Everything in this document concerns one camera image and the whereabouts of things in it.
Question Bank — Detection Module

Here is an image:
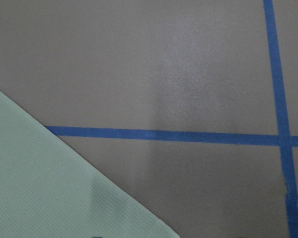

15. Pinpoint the olive green long-sleeve shirt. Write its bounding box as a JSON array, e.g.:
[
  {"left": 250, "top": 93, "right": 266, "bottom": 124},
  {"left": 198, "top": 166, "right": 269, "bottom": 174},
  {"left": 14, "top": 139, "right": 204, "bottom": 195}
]
[{"left": 0, "top": 91, "right": 177, "bottom": 238}]

